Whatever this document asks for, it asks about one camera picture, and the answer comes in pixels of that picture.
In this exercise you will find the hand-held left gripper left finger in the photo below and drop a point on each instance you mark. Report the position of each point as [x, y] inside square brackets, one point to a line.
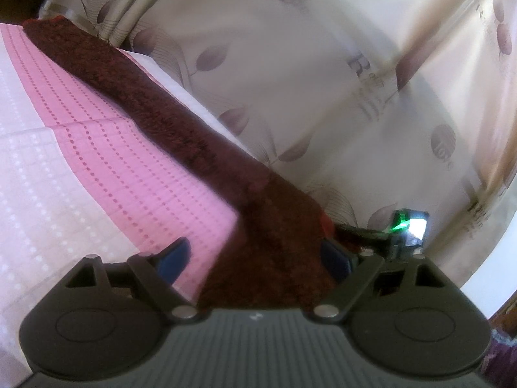
[174, 262]

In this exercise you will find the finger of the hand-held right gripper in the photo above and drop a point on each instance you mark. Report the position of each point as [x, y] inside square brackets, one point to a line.
[357, 231]

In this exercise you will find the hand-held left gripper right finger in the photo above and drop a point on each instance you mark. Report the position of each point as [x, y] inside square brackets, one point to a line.
[335, 262]

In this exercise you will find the dark red fuzzy cloth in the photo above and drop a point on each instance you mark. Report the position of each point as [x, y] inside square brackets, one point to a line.
[169, 129]

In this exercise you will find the pink and white bed sheet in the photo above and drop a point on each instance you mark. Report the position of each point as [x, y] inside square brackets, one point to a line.
[60, 161]

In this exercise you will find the purple clothing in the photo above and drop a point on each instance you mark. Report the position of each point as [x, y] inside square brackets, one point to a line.
[503, 355]

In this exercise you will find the beige leaf print curtain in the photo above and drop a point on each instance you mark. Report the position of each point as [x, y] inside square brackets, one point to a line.
[303, 68]

